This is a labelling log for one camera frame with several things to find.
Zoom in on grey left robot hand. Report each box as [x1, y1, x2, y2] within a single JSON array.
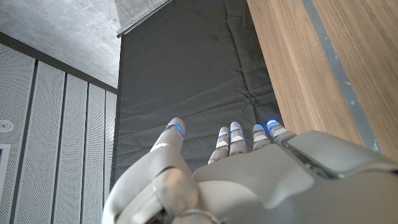
[[101, 117, 398, 224]]

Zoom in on black backdrop curtain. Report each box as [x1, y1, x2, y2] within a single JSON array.
[[111, 0, 284, 187]]

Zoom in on wooden panel with grey strip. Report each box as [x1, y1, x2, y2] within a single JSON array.
[[301, 0, 383, 155]]

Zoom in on long ceiling vent slot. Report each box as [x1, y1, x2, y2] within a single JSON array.
[[0, 143, 12, 195]]

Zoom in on round ceiling fixture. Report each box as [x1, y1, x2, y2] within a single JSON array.
[[0, 119, 15, 133]]

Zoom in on grey curtain rail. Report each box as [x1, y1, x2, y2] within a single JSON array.
[[116, 0, 174, 39]]

